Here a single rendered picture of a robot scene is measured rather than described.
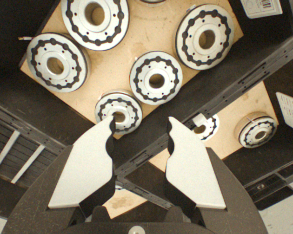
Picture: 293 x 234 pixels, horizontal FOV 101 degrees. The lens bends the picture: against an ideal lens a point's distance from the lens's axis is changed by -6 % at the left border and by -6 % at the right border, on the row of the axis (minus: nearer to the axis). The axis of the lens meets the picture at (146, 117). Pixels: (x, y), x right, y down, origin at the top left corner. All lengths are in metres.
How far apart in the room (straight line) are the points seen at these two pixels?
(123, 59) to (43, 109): 0.18
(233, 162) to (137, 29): 0.45
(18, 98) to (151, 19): 0.27
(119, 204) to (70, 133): 0.44
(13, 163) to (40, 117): 0.31
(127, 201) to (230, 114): 0.50
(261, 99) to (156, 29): 0.31
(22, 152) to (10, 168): 0.10
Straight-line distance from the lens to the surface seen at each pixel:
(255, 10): 0.29
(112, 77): 0.29
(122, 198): 0.62
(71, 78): 0.28
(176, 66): 0.26
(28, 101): 0.31
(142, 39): 0.28
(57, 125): 0.29
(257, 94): 0.42
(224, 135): 0.44
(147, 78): 0.25
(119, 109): 0.27
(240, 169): 0.49
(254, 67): 0.24
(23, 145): 0.50
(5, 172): 0.64
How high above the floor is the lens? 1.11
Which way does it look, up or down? 59 degrees down
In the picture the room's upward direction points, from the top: 173 degrees clockwise
